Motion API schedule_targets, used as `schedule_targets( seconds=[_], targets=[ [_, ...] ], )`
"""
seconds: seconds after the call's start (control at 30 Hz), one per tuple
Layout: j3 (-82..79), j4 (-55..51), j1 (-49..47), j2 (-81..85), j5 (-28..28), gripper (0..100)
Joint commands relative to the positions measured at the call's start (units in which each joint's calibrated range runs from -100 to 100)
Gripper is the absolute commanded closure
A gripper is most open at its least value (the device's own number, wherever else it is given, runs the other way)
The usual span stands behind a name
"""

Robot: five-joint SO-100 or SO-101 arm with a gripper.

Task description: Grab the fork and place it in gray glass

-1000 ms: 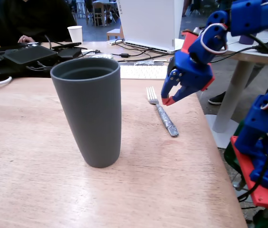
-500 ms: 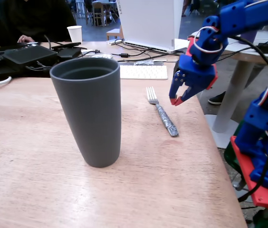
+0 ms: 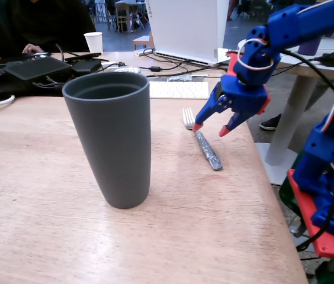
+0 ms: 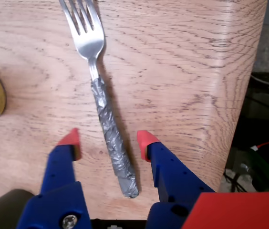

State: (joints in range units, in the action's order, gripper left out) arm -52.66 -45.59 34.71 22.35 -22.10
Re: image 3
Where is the blue gripper with motor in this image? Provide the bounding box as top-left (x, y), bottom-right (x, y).
top-left (192, 75), bottom-right (268, 138)

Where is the metal fork with taped handle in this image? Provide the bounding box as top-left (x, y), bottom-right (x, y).
top-left (182, 107), bottom-right (223, 171)

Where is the bystander hand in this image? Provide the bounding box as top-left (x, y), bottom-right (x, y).
top-left (21, 43), bottom-right (46, 54)

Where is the black shoe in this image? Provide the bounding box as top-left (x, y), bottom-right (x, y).
top-left (259, 114), bottom-right (282, 131)

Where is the white keyboard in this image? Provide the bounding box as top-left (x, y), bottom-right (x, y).
top-left (149, 80), bottom-right (210, 100)

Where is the crumpled foil wrapper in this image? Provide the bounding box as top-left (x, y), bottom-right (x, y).
top-left (166, 74), bottom-right (193, 83)

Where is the round white table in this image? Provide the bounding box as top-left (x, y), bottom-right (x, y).
top-left (237, 37), bottom-right (334, 186)

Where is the white usb hub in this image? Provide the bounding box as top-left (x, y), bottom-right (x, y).
top-left (133, 48), bottom-right (156, 57)

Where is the round metal tin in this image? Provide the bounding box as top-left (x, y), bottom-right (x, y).
top-left (109, 66), bottom-right (142, 75)

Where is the wooden stool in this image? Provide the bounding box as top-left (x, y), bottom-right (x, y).
top-left (133, 31), bottom-right (155, 51)

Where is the purple bottle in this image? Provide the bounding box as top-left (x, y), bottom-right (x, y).
top-left (297, 37), bottom-right (323, 56)

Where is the tall gray plastic cup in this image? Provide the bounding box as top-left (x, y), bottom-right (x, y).
top-left (62, 72), bottom-right (151, 209)

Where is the wooden chair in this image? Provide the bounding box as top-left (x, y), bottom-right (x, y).
top-left (115, 2), bottom-right (134, 33)

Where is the black power brick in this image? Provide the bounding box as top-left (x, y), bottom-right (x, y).
top-left (71, 59), bottom-right (102, 75)

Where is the white paper cup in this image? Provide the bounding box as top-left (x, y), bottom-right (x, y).
top-left (83, 31), bottom-right (104, 56)

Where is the black phone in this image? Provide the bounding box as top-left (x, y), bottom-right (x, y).
top-left (64, 52), bottom-right (102, 63)

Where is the black flat pad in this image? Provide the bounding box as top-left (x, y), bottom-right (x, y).
top-left (5, 56), bottom-right (73, 81)

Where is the person in dark shirt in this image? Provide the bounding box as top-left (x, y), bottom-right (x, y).
top-left (7, 0), bottom-right (97, 54)

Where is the red wrist camera mount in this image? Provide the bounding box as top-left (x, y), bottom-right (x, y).
top-left (225, 50), bottom-right (272, 115)

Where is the red robot base plate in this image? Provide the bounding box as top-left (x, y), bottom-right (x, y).
top-left (287, 169), bottom-right (334, 264)

